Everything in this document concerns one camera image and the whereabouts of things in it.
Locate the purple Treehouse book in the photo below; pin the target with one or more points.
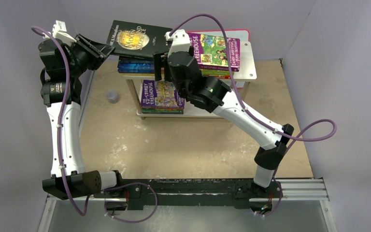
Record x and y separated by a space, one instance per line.
160 94

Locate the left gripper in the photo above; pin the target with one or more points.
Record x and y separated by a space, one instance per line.
96 61

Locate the orange Treehouse book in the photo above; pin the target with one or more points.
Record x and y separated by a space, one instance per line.
162 109

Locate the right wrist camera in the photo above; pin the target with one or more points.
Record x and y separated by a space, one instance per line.
180 41

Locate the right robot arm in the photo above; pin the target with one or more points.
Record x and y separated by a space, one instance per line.
214 96

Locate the black aluminium base frame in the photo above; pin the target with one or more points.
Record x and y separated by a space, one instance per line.
240 193

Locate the Jane Eyre book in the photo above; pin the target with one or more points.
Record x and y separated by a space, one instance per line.
144 68

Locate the white two-tier metal shelf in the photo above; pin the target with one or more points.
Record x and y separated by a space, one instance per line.
247 74

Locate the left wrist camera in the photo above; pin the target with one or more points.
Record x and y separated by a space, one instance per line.
59 31

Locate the black Moon Sixpence book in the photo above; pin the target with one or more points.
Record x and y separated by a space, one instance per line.
135 40

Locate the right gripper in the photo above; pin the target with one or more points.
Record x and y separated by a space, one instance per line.
159 66

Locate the small clear plastic cup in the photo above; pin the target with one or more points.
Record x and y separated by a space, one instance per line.
112 96

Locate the Nineteen Eighty-Four blue book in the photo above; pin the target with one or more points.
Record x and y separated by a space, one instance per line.
125 60

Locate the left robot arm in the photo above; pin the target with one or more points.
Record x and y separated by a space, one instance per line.
65 59

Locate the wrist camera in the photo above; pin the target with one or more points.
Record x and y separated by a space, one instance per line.
180 41
59 31

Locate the yellow book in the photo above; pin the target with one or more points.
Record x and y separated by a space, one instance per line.
138 75

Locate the dark green Treehouse book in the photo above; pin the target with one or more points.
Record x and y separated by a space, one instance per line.
164 112

